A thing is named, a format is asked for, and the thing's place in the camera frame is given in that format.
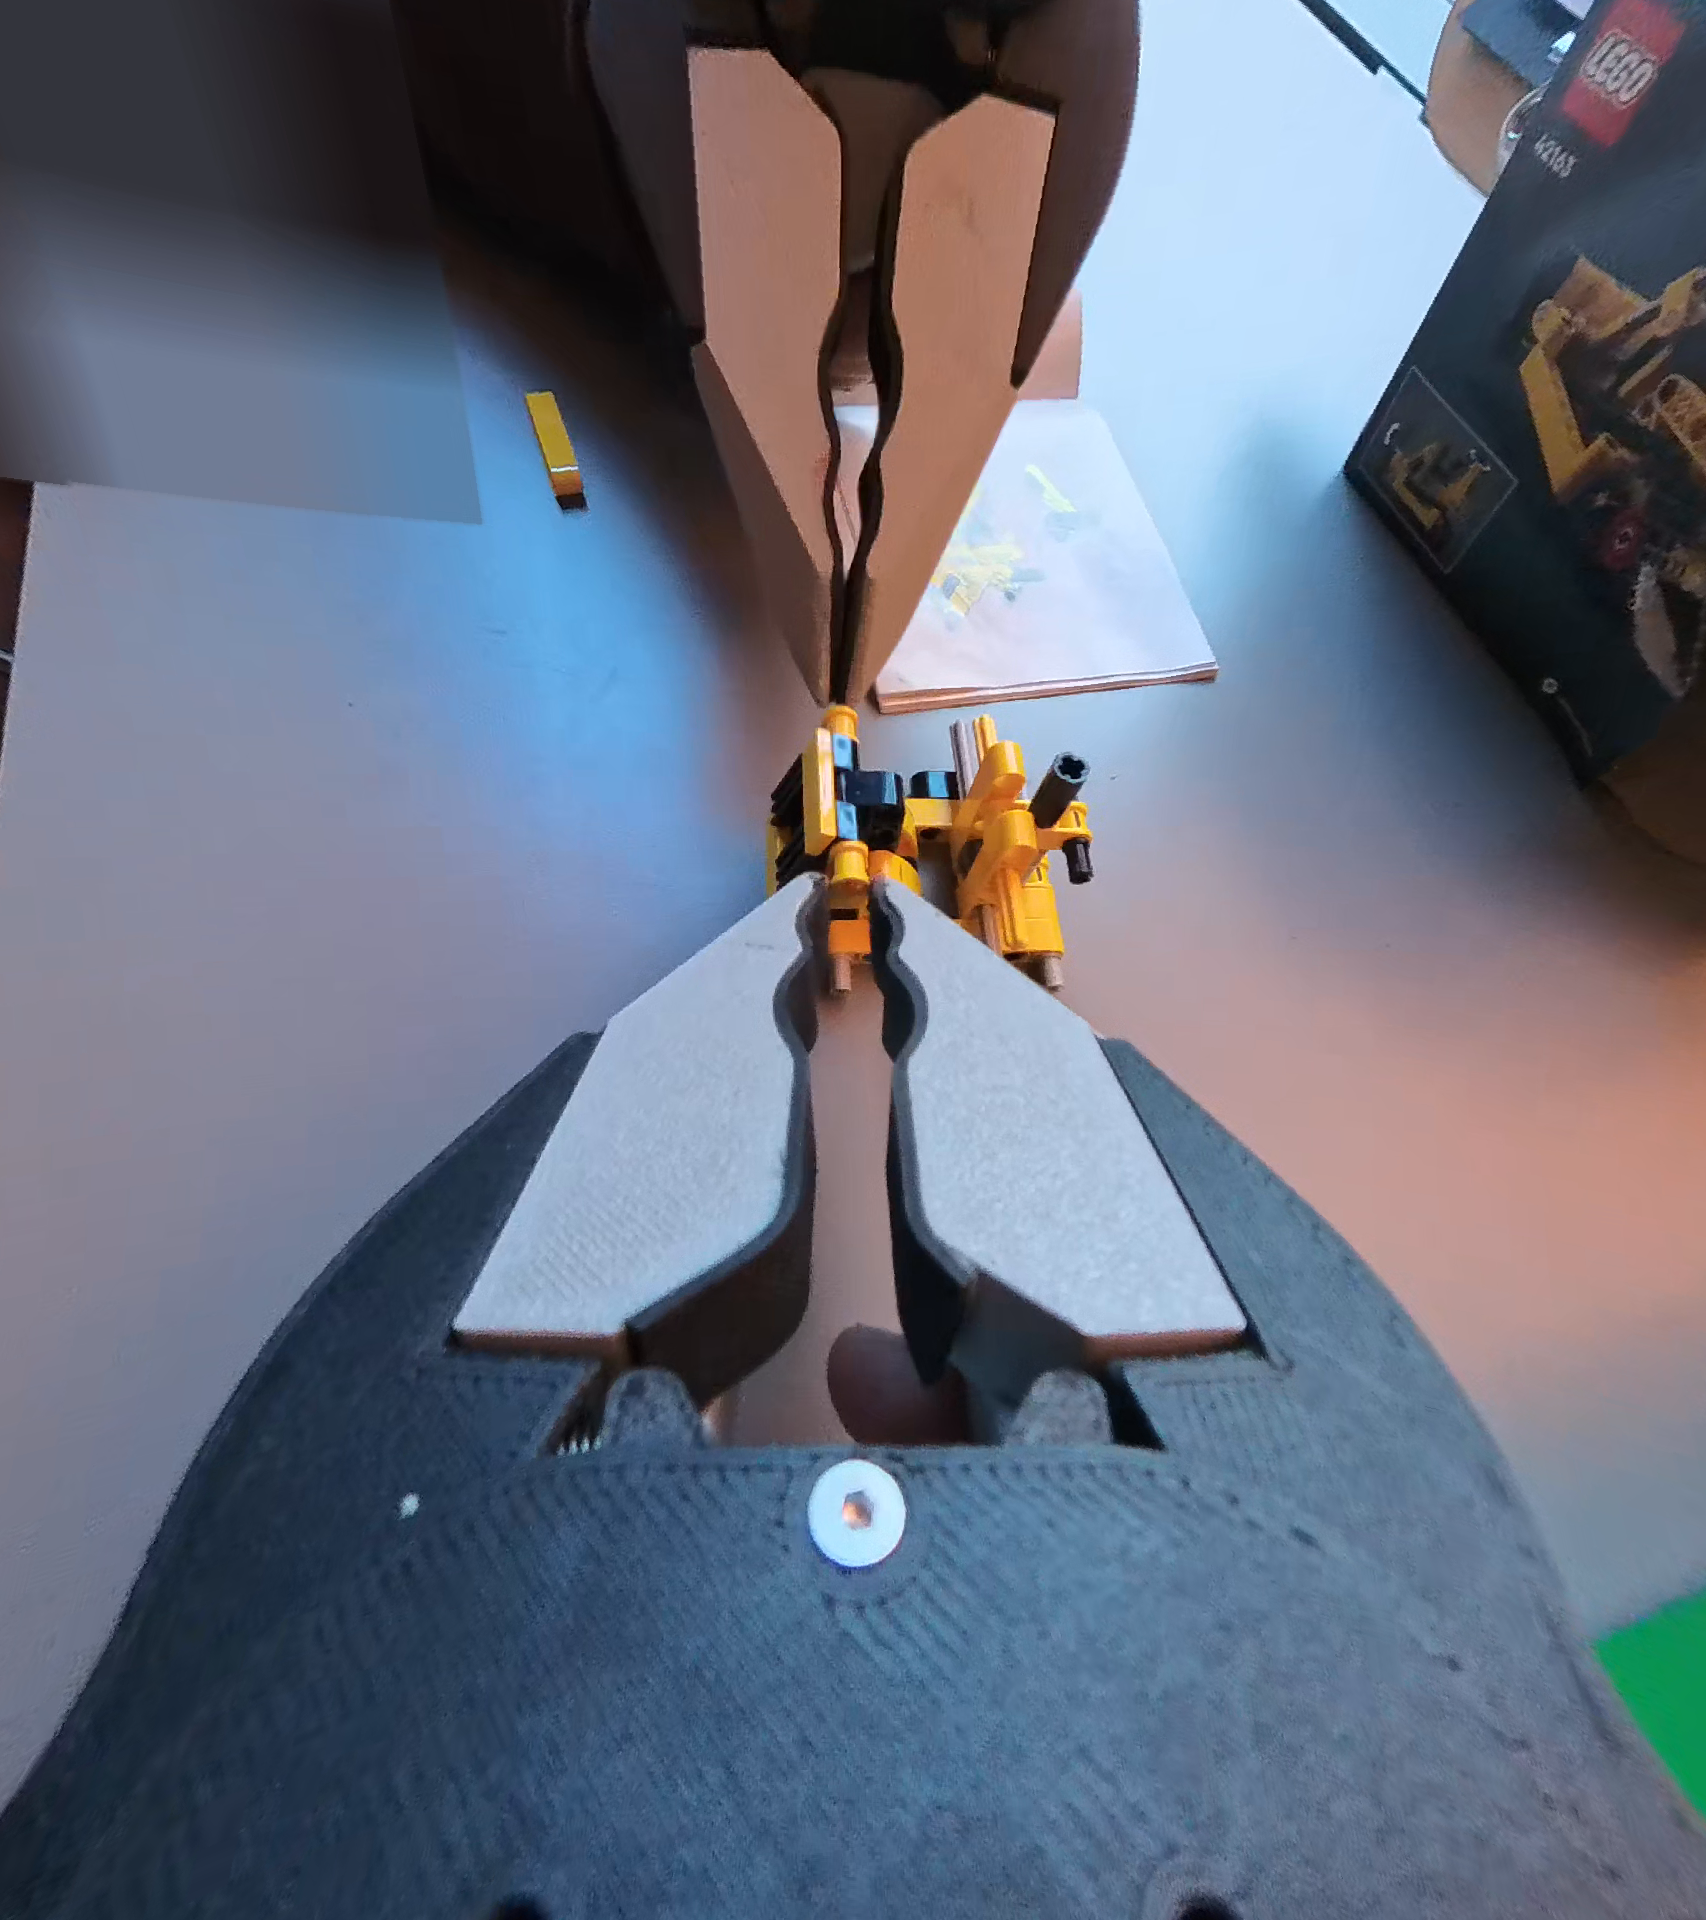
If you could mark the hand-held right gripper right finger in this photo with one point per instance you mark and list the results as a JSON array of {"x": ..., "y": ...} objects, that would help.
[{"x": 1063, "y": 1184}]

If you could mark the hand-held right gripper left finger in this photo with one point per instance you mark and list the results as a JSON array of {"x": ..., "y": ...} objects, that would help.
[{"x": 642, "y": 1184}]

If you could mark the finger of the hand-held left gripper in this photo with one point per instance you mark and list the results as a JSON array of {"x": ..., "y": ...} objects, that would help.
[
  {"x": 762, "y": 300},
  {"x": 966, "y": 331}
]

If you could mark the yellow and black lego model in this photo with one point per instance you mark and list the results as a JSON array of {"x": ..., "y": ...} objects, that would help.
[{"x": 1010, "y": 884}]

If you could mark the yellow lego beam piece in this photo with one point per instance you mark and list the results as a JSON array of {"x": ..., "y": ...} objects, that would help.
[{"x": 550, "y": 443}]

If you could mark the lego instruction booklet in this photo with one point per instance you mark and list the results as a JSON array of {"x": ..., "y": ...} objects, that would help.
[{"x": 1078, "y": 600}]

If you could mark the dark lego set box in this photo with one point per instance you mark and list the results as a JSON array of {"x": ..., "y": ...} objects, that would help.
[{"x": 1618, "y": 375}]

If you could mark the brown round object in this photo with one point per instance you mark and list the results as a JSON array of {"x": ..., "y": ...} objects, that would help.
[{"x": 1460, "y": 90}]

